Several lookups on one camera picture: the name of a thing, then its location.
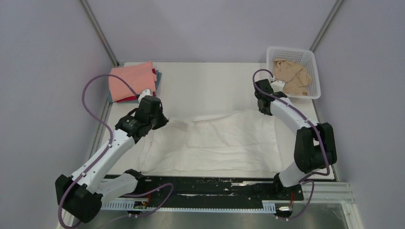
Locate white t-shirt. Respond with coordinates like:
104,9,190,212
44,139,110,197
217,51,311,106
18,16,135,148
138,110,283,174

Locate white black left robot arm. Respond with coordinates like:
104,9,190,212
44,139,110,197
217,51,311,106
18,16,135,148
55,95,168,223

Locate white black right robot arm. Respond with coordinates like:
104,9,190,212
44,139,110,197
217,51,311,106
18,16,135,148
254,79,337,199

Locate beige crumpled t-shirt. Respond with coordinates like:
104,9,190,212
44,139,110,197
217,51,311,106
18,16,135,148
273,59,312,96

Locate pink folded t-shirt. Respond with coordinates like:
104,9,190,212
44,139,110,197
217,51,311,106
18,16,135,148
108,62,157,102

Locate white plastic laundry basket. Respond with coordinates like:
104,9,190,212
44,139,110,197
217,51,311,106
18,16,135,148
266,46,321,100

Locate red folded t-shirt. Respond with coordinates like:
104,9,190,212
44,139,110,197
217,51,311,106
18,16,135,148
116,68,162,103

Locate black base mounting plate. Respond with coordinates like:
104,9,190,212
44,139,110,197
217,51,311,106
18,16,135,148
131,176,304,209

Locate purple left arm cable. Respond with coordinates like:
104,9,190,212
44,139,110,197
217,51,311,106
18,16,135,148
57,73,175,229

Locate white slotted cable duct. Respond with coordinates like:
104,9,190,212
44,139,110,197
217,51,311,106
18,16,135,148
77,199,277,214

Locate aluminium frame rail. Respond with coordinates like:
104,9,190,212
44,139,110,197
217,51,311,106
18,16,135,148
66,178,356,204

